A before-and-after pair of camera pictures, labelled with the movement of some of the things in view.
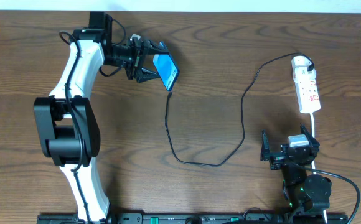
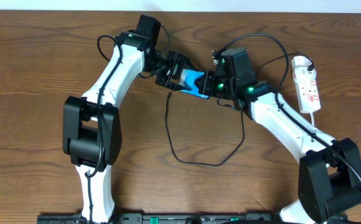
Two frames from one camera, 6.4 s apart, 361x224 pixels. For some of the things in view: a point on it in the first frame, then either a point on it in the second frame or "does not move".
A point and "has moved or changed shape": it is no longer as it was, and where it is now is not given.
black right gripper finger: (265, 150) to (200, 82)
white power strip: (305, 85) does not move
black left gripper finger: (149, 48) to (187, 64)
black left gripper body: (135, 58) to (171, 71)
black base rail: (190, 218) does not move
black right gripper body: (281, 154) to (208, 82)
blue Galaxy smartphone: (167, 70) has moved or changed shape
